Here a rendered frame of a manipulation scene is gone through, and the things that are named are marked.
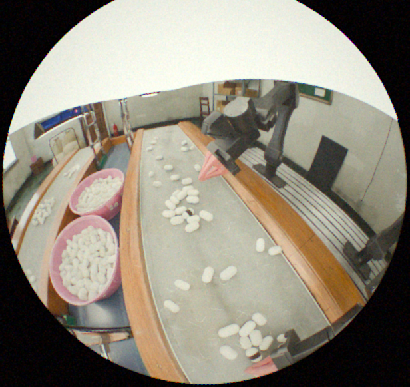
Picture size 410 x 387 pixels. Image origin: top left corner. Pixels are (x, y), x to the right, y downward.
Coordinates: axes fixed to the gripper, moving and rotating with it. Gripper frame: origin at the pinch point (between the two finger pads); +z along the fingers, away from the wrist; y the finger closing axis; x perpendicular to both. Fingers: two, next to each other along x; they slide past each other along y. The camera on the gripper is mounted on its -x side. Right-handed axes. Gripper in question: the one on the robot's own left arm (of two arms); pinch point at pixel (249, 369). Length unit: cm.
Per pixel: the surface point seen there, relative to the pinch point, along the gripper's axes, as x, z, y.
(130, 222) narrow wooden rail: -8.9, 9.0, -40.0
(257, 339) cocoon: 2.6, -3.0, -5.8
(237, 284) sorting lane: 5.6, -3.4, -18.4
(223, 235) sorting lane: 7.4, -5.3, -30.6
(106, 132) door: -66, 155, -466
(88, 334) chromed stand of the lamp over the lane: -19.7, 4.8, -14.4
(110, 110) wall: -98, 89, -474
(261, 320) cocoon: 4.3, -4.5, -9.0
